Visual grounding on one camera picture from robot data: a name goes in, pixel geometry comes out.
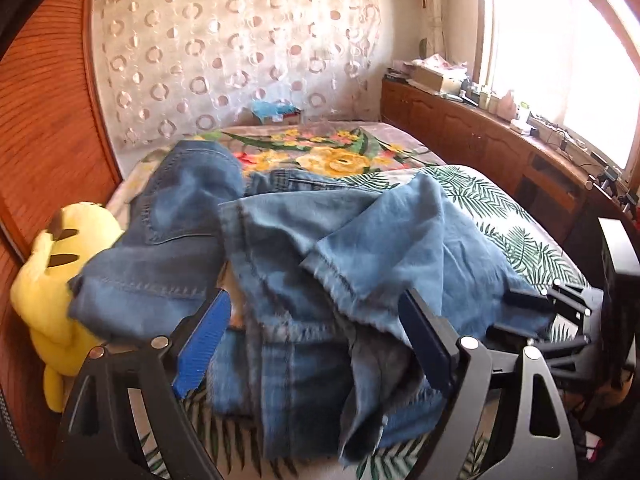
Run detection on beige window drape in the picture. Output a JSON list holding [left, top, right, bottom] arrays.
[[419, 0, 452, 63]]

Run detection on light blue denim pants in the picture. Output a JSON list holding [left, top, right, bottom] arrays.
[[207, 169, 557, 465]]

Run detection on wooden window cabinet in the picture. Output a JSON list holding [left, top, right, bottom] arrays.
[[380, 76, 640, 261]]

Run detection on yellow plush toy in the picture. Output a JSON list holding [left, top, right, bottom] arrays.
[[10, 202, 126, 414]]

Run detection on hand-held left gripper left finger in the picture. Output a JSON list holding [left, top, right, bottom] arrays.
[[50, 290, 234, 480]]

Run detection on circle pattern curtain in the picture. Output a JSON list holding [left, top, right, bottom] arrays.
[[91, 0, 387, 150]]

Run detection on floral blanket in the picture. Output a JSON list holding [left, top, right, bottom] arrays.
[[107, 120, 449, 182]]

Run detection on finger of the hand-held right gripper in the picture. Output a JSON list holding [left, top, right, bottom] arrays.
[[504, 280, 601, 321], [486, 324, 601, 394]]

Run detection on bright window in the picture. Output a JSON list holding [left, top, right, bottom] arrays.
[[475, 0, 640, 172]]

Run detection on blue plush toy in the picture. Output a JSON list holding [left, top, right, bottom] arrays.
[[250, 100, 304, 127]]

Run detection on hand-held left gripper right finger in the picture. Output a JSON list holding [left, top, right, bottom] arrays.
[[398, 289, 581, 480]]

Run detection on black box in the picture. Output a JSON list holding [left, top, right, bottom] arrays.
[[599, 217, 640, 311]]

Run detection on dark blue denim pants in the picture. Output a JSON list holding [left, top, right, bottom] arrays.
[[67, 140, 248, 350]]

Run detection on row of bottles and boxes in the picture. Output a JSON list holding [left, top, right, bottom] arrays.
[[384, 52, 603, 157]]

